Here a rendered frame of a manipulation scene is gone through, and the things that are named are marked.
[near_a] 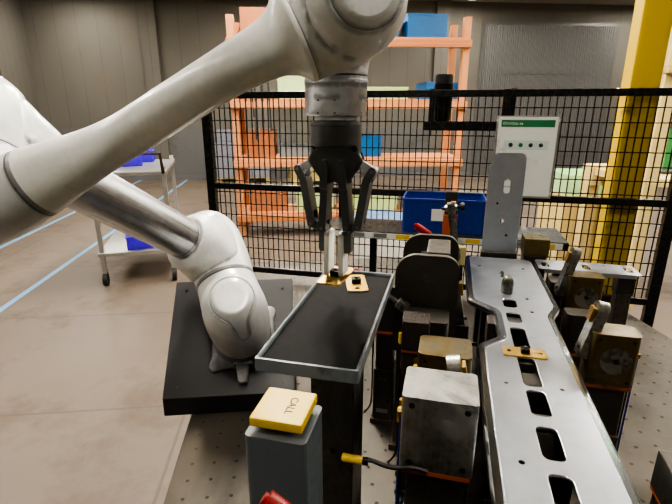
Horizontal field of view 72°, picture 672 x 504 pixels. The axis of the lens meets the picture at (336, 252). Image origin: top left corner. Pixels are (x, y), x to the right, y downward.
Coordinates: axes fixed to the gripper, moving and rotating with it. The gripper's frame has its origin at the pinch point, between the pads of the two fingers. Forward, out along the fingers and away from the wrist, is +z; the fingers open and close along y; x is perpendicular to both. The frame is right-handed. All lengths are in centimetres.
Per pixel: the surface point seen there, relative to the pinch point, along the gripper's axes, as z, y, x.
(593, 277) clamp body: 21, 51, 66
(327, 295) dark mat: 9.9, -3.3, 5.1
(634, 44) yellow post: -44, 66, 136
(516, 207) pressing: 10, 31, 99
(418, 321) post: 15.9, 12.0, 12.2
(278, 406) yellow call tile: 9.8, 2.3, -26.8
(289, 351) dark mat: 9.8, -1.5, -15.3
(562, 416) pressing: 25.9, 36.8, 5.5
